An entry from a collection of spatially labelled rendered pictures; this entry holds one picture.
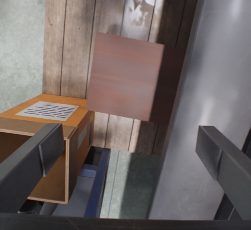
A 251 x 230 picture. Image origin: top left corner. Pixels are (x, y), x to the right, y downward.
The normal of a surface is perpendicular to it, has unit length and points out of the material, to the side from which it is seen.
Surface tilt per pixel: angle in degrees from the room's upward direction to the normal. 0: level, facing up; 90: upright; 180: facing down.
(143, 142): 0
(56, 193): 90
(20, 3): 0
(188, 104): 31
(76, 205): 0
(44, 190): 90
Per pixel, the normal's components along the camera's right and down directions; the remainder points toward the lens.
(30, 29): -0.03, 0.28
